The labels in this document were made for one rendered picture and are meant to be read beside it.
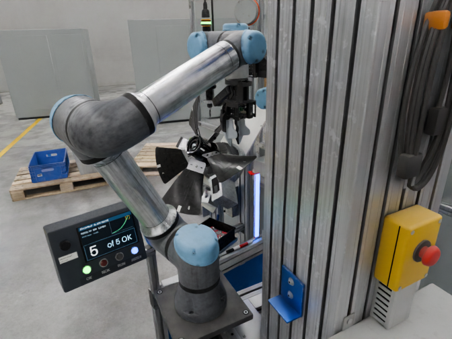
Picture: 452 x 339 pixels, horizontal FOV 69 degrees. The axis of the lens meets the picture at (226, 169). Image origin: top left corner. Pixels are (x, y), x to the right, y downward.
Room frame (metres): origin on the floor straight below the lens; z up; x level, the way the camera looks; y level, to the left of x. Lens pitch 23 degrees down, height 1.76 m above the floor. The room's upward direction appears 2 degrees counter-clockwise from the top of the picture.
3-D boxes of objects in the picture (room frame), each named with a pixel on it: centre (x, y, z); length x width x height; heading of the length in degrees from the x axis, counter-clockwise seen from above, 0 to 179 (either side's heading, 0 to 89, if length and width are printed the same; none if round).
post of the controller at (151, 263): (0.98, 0.28, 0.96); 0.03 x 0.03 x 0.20; 36
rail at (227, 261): (1.24, -0.06, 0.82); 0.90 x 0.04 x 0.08; 126
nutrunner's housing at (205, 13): (1.59, 0.07, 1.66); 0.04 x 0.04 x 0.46
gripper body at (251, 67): (1.38, -0.15, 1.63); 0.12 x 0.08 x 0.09; 46
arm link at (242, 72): (1.02, -0.04, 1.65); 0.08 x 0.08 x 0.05
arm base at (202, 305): (0.73, 0.08, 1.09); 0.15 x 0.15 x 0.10
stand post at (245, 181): (1.89, -0.12, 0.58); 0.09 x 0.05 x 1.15; 36
